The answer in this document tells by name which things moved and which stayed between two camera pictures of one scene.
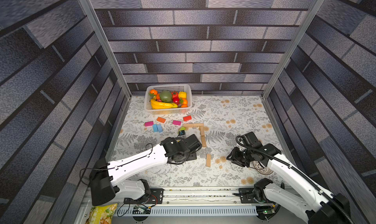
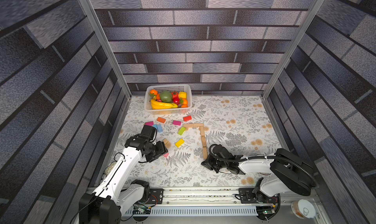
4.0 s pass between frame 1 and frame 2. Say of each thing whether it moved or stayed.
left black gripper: moved
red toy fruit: stayed
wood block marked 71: stayed
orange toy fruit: stayed
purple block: stayed
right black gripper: moved
